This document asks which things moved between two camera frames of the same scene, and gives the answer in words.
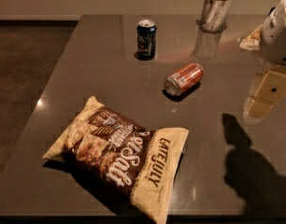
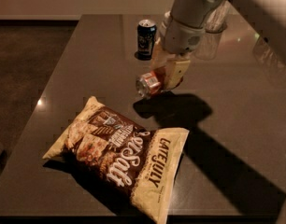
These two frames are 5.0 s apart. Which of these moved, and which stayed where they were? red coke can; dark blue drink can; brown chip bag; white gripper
Moved: red coke can; white gripper
Stayed: dark blue drink can; brown chip bag
